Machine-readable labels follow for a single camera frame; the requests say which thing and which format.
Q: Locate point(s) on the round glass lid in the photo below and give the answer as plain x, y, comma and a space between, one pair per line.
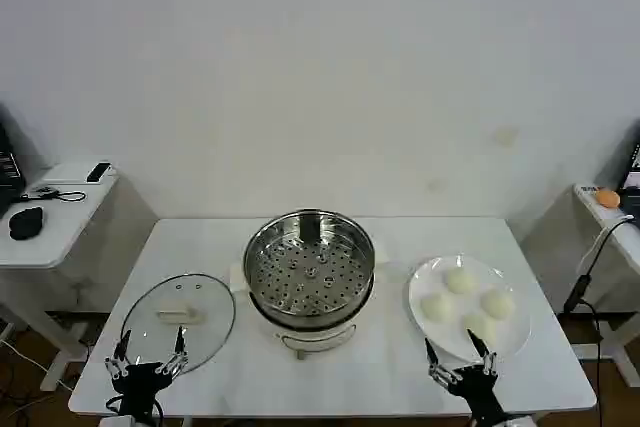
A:
200, 292

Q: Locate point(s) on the black phone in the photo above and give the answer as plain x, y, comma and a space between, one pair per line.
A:
98, 172

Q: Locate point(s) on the white electric cooker base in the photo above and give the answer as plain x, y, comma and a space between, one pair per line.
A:
310, 339

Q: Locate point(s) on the black computer mouse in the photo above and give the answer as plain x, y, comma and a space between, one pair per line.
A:
26, 223

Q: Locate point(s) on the round white plate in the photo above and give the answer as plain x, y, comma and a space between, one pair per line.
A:
515, 332

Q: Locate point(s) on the black laptop with lit screen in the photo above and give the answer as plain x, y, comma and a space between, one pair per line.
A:
9, 167

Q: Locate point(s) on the white side table with orange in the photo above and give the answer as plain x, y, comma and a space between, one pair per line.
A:
625, 242

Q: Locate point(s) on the perforated steel steamer basket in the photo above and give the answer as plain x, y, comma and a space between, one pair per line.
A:
310, 267

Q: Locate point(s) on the dark laptop with blue screen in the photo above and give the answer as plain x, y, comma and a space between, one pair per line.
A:
633, 182

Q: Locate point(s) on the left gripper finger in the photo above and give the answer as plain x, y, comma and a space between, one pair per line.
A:
120, 354
177, 352

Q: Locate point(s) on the white steamed bun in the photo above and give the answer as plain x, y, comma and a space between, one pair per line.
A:
482, 327
437, 307
497, 304
460, 281

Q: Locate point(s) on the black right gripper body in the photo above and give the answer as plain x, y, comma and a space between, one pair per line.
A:
475, 389

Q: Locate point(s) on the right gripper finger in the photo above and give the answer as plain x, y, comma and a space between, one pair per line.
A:
436, 367
486, 359

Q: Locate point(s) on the orange round fruit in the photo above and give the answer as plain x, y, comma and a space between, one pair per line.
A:
607, 198

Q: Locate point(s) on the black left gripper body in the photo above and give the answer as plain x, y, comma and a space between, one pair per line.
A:
141, 387

